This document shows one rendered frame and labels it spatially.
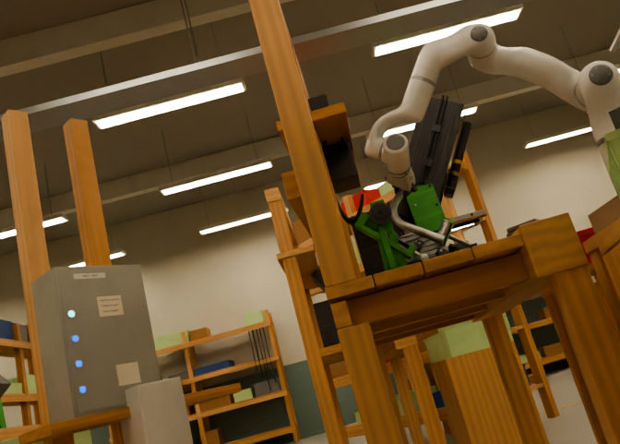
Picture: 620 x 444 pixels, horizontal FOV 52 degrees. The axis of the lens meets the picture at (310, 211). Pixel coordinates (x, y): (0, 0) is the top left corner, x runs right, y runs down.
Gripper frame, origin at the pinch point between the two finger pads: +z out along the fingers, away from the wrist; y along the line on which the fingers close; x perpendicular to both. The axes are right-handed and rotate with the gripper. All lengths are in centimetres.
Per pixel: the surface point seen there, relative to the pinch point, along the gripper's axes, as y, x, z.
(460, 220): -19.6, -9.6, 21.9
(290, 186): 16, 36, -44
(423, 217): -9.9, 1.7, 9.5
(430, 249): -18.1, 11.9, 11.1
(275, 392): 282, 33, 816
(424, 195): -5.5, -7.0, 9.5
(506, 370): -56, 14, 101
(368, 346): -30, 66, -39
